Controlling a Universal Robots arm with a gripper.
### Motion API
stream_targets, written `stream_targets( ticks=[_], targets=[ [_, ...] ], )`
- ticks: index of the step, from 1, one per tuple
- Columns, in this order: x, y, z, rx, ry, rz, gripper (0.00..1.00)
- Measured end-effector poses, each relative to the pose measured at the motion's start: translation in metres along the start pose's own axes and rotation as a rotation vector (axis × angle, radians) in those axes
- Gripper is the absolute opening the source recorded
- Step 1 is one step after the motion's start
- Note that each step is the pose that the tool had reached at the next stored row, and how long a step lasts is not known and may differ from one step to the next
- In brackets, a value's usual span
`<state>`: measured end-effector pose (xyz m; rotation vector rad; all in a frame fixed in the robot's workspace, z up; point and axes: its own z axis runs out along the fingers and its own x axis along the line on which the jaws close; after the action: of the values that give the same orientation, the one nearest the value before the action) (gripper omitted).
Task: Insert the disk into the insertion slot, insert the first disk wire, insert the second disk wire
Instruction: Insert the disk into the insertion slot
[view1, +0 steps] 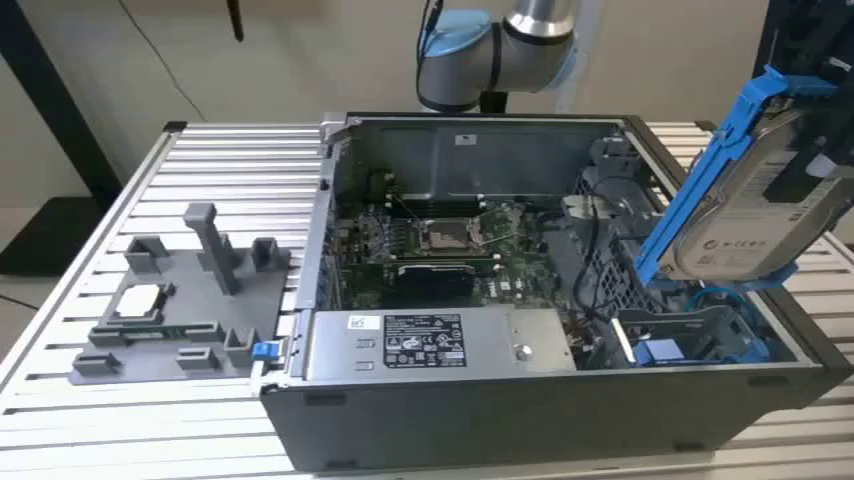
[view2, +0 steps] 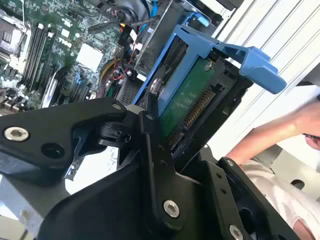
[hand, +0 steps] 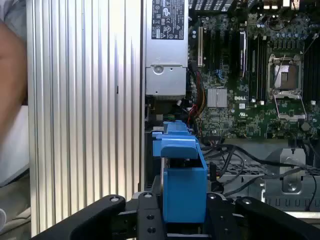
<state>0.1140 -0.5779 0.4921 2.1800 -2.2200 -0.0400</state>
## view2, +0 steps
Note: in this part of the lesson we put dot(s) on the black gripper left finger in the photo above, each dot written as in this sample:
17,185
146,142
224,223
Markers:
50,130

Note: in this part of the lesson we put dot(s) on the hard disk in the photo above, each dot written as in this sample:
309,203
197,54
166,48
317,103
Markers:
182,95

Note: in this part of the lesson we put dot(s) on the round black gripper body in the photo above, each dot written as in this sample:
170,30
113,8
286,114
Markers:
105,210

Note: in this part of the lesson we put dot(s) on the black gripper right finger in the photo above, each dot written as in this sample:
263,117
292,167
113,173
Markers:
225,190

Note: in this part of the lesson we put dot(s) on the person's bare hand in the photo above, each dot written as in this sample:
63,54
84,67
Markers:
311,120

